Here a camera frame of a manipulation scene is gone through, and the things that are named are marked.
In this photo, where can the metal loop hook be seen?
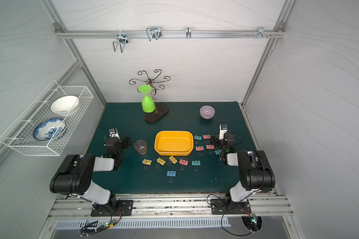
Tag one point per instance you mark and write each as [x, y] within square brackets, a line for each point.
[153, 32]

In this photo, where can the blue binder clip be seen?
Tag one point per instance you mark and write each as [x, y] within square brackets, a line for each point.
[171, 175]

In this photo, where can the dark metal cup stand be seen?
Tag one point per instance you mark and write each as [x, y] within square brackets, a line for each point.
[161, 108]

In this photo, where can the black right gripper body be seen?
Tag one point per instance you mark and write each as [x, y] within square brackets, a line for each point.
[217, 141]

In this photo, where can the metal bracket hook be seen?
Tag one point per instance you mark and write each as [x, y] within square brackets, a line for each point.
[261, 34]

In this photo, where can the teal binder clip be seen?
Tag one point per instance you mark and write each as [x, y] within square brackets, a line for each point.
[217, 152]
[196, 164]
[197, 139]

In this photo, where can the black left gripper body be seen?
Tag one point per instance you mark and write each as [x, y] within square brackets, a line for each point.
[124, 142]

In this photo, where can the green plastic goblet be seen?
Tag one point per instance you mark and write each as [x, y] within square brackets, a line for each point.
[148, 104]

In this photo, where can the small brown glass cup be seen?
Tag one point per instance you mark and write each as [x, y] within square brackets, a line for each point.
[141, 147]

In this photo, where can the aluminium cross rail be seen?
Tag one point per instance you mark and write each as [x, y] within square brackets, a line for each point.
[166, 34]

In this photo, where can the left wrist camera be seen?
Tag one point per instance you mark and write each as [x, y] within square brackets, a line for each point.
[113, 133]

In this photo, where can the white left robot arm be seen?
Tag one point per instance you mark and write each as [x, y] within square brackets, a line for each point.
[74, 176]

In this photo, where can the lilac ceramic bowl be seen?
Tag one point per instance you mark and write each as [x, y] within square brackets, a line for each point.
[207, 112]

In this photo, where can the yellow plastic storage box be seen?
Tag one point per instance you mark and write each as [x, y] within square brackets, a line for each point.
[173, 143]

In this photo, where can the blue patterned ceramic plate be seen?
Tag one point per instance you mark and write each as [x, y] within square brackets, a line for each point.
[50, 129]

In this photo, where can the white ceramic bowl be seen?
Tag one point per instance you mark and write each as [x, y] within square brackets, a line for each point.
[64, 106]

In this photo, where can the metal double hook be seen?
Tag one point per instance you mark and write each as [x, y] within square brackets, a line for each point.
[120, 43]

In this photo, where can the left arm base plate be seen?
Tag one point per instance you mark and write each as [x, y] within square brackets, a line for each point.
[113, 208]

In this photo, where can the pink binder clip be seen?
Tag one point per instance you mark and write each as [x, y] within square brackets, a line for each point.
[199, 149]
[207, 138]
[183, 163]
[210, 147]

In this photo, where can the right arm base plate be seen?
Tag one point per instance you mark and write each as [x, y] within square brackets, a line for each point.
[223, 206]

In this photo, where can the white wire wall basket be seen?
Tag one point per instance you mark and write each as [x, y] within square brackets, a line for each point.
[19, 135]

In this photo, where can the small metal hook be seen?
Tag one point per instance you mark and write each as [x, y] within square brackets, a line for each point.
[188, 32]

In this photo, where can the yellow binder clip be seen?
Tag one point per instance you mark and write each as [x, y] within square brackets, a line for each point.
[146, 163]
[160, 162]
[171, 161]

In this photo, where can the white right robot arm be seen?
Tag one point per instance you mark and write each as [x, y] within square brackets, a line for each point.
[255, 173]

